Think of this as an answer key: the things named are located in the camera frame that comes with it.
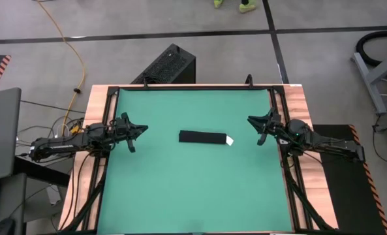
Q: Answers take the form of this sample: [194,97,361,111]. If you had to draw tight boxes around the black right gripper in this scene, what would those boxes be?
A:
[247,114,284,147]

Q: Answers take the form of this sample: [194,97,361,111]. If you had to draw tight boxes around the black computer mouse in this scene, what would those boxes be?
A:
[0,217,17,235]

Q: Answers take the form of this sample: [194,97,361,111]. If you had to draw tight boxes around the black computer tower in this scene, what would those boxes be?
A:
[130,43,196,85]

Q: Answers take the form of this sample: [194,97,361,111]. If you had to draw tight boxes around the black metal table frame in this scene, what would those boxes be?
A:
[61,84,337,235]

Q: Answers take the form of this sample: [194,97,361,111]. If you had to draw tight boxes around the large orange-striped black mat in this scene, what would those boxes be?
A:
[312,123,387,235]

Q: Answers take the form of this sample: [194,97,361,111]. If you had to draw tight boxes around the grey desk surface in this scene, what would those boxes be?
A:
[0,87,22,183]

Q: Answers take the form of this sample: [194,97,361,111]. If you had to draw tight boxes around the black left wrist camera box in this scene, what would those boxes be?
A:
[115,112,131,125]

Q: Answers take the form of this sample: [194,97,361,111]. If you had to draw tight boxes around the green table mat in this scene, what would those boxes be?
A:
[96,87,294,234]

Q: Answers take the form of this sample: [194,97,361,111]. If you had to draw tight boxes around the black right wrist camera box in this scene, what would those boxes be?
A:
[267,107,283,122]

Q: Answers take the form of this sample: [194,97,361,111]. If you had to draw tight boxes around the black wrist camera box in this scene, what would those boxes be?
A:
[267,107,283,122]
[115,112,131,125]

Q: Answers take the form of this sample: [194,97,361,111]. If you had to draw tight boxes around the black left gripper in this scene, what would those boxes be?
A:
[113,121,149,153]

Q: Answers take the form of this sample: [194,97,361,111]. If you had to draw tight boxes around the black vacuum hose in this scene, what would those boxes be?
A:
[356,30,387,68]

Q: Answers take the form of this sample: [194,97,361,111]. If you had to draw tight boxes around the grey metal stand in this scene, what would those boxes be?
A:
[351,47,387,115]

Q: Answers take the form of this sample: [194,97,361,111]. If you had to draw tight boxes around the yellow power cable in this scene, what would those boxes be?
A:
[35,0,86,135]

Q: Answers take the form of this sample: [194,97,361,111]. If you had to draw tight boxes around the black towel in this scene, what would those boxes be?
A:
[178,129,235,147]

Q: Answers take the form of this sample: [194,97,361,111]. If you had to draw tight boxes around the black floor stand base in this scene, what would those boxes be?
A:
[13,155,70,187]

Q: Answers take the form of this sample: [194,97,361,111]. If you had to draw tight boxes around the thin black floor cable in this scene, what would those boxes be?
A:
[20,99,86,114]

